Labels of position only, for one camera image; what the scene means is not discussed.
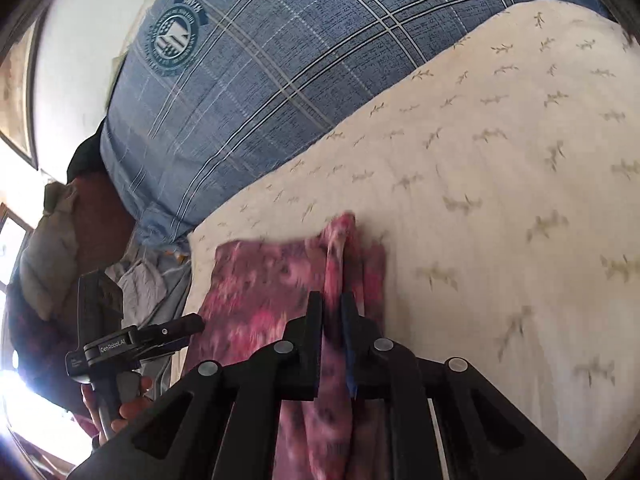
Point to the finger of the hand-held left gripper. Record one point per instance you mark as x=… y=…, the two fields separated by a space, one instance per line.
x=172 y=329
x=165 y=348

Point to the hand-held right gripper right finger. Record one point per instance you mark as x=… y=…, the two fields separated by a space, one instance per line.
x=351 y=360

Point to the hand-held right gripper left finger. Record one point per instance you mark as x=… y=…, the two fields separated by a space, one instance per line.
x=312 y=345

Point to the maroon floral garment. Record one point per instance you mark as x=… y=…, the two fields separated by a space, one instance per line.
x=260 y=280

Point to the person's left hand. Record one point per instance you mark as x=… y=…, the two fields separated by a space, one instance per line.
x=131 y=408

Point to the grey blue cloth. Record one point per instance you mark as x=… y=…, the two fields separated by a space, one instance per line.
x=170 y=292

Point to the white ribbed cloth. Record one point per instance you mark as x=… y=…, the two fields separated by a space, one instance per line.
x=135 y=292

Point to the dark plaid cloth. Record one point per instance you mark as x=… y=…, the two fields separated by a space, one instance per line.
x=42 y=355

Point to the light blue printed cloth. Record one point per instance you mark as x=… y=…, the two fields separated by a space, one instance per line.
x=167 y=254

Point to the beige padded jacket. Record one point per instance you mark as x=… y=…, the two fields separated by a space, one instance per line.
x=50 y=255

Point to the wooden framed window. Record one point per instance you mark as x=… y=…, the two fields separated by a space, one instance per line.
x=11 y=255

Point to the dark brown cloth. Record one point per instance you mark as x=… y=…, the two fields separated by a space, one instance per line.
x=97 y=200

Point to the cream leaf-print bedsheet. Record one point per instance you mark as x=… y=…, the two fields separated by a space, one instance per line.
x=475 y=185

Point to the blue plaid quilt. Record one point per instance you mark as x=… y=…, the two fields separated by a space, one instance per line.
x=275 y=85

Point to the framed wall picture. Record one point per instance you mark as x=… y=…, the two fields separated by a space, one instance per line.
x=17 y=105

